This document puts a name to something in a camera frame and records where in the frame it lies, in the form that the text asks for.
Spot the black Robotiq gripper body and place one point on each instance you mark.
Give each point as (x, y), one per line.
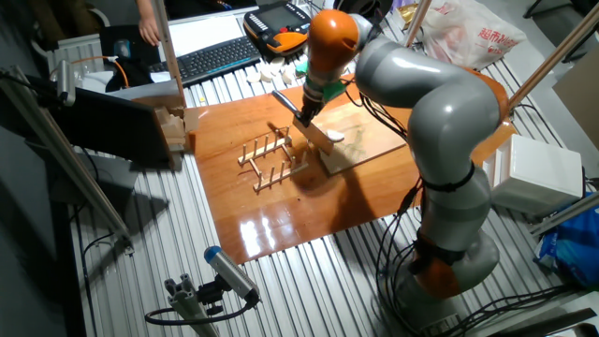
(312, 108)

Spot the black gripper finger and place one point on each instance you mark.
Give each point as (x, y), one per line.
(309, 122)
(302, 121)

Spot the stainless steel cleaver knife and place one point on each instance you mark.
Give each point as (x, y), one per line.
(318, 138)

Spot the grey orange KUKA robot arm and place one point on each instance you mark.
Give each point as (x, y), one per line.
(444, 107)

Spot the person's forearm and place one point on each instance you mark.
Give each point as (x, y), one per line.
(145, 7)

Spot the white radish piece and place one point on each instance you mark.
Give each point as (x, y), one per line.
(338, 136)

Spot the white radish chunk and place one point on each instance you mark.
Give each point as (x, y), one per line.
(287, 75)
(267, 74)
(278, 63)
(253, 77)

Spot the person's hand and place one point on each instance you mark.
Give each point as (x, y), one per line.
(150, 30)

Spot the wooden peg rack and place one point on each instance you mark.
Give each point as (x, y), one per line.
(281, 177)

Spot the bamboo cutting board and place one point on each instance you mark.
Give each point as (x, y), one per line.
(369, 140)

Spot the orange black teach pendant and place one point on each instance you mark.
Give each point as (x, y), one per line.
(281, 23)

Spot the glossy orange wooden board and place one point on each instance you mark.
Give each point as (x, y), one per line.
(262, 220)

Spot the black keyboard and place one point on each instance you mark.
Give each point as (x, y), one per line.
(210, 58)

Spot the black filament spool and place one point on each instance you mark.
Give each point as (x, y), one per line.
(360, 5)

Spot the small wooden blocks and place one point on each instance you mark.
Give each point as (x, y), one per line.
(170, 126)

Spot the gold foil packet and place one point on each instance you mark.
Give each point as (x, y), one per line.
(408, 14)

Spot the white plastic bag red print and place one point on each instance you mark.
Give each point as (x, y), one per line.
(468, 33)

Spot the black mouse pad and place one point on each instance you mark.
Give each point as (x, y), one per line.
(140, 47)

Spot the black monitor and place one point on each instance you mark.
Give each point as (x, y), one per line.
(112, 126)

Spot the black computer mouse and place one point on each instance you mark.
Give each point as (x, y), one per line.
(121, 48)

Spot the white plastic drawer box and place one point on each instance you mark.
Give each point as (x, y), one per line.
(538, 178)

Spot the slanted aluminium beam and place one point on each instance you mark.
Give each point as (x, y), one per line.
(61, 150)

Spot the brown cardboard panel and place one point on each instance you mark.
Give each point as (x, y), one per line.
(580, 98)

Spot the blue plastic bag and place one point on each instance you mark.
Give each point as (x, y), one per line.
(575, 248)

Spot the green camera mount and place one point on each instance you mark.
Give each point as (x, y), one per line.
(333, 90)

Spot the short brown frame pole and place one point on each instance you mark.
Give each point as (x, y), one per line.
(419, 19)

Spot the wooden post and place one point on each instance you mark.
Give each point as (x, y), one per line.
(168, 56)

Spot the silver camera blue end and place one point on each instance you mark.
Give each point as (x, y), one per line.
(229, 271)

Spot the black camera clamp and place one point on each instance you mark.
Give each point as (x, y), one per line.
(210, 295)

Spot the aluminium profile bracket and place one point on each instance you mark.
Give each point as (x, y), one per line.
(187, 304)

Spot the slanted brown frame pole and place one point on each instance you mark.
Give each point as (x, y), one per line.
(557, 54)

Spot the grey aluminium rail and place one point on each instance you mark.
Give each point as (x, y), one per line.
(566, 213)

